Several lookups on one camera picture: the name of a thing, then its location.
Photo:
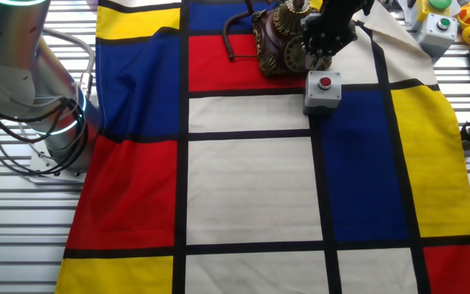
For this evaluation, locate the brown brass rotary phone base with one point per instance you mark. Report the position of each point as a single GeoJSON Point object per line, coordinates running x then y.
{"type": "Point", "coordinates": [273, 41]}

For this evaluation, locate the grey box with green button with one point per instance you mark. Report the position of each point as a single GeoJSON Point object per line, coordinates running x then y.
{"type": "Point", "coordinates": [437, 36]}

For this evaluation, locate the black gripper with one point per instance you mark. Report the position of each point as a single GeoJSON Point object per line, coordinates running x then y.
{"type": "Point", "coordinates": [333, 28]}

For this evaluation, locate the grey box with red button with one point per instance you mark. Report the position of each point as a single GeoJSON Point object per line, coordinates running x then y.
{"type": "Point", "coordinates": [320, 100]}

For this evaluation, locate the colourful Mondrian pattern tablecloth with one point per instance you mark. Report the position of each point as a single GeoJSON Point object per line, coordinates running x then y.
{"type": "Point", "coordinates": [251, 192]}

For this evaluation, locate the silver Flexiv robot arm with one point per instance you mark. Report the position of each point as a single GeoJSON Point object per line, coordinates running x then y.
{"type": "Point", "coordinates": [6, 61]}

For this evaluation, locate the yellow box with green button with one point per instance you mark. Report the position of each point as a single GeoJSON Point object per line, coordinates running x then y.
{"type": "Point", "coordinates": [424, 8]}

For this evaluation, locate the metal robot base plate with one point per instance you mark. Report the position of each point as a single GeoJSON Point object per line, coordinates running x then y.
{"type": "Point", "coordinates": [41, 163]}

